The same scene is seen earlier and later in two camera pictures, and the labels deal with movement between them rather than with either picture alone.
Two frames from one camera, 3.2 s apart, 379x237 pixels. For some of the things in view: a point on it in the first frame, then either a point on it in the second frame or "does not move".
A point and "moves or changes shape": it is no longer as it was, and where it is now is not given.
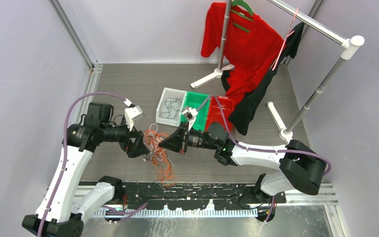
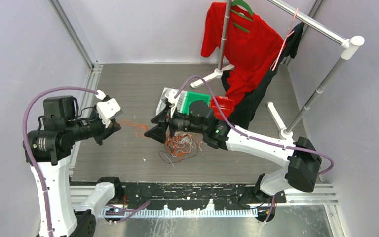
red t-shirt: (253, 47) does not move
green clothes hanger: (241, 3) does not move
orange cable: (158, 155) moves or changes shape
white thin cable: (153, 139) moves or changes shape
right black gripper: (174, 142) -> (159, 132)
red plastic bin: (220, 108) does not move
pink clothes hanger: (289, 32) does not move
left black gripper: (136, 147) -> (114, 125)
